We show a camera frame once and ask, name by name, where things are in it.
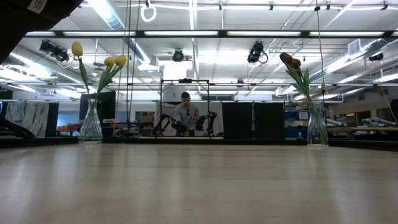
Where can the yellow artificial tulip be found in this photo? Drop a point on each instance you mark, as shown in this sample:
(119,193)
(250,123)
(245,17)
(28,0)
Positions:
(109,61)
(76,48)
(120,60)

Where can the dark red artificial tulip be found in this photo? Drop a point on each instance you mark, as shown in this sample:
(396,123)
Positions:
(285,58)
(296,63)

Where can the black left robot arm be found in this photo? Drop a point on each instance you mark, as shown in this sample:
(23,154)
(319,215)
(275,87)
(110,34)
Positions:
(18,18)

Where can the black background robot arm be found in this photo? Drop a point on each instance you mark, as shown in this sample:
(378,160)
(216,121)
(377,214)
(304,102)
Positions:
(211,119)
(166,119)

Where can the clear glass vase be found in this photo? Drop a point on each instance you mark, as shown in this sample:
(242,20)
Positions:
(90,130)
(316,130)

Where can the person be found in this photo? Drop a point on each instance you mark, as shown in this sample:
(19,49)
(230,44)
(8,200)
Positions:
(186,113)

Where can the round black ceiling lamp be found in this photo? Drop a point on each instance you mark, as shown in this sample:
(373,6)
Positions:
(178,56)

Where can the black overhead light bar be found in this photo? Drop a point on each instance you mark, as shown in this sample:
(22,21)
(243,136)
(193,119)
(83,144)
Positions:
(222,33)

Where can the black monitor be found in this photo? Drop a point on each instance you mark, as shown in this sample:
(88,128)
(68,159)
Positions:
(109,105)

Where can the blue storage bin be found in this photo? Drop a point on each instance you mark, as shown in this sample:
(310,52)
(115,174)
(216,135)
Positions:
(295,115)
(295,133)

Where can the black ceiling spotlight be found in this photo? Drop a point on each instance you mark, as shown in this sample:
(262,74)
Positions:
(376,57)
(54,51)

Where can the white ceiling vent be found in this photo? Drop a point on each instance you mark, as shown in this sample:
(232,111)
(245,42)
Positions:
(354,46)

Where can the white patterned panel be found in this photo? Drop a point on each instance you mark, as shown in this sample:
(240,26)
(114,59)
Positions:
(28,116)

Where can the black aluminium table frame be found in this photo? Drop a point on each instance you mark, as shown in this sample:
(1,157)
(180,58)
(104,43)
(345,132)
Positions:
(217,141)

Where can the black background station frame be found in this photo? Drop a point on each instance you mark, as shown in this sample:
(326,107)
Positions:
(185,81)

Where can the black overhead camera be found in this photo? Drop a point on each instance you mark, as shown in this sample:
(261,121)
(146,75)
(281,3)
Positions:
(255,51)

